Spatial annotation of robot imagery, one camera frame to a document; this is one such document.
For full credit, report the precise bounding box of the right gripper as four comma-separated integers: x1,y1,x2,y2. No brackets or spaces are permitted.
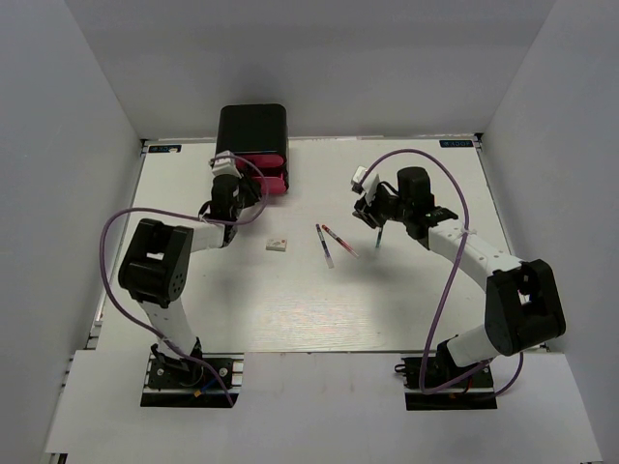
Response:
354,185,412,229

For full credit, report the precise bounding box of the pink drawer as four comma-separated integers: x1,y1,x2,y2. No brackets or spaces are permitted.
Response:
252,172,288,196
236,154,285,170

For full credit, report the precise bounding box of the pink top drawer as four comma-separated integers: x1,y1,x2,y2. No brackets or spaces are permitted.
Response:
236,154,285,170

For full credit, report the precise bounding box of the red pen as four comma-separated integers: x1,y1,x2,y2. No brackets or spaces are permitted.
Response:
321,224,360,259

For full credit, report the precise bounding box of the white eraser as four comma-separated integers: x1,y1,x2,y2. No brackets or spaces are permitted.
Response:
265,239,287,252

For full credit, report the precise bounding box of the black drawer cabinet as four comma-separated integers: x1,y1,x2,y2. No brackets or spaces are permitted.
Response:
216,103,289,188

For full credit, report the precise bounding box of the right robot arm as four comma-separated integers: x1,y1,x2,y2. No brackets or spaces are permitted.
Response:
351,166,567,386

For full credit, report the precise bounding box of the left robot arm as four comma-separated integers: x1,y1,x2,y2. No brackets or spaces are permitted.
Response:
118,174,262,386

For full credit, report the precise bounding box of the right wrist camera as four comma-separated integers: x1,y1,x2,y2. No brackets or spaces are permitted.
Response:
351,166,380,205

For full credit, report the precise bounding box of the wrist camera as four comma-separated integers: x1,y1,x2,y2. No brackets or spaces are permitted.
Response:
351,166,380,205
209,151,242,178

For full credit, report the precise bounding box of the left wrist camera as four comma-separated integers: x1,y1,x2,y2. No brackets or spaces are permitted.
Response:
209,151,242,178

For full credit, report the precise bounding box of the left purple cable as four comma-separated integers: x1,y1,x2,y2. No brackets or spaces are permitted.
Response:
99,153,268,406

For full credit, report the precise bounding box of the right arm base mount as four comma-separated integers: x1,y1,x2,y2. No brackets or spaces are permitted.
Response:
394,355,497,412

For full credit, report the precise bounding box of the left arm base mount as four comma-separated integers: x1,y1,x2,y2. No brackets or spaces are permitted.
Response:
140,354,244,409

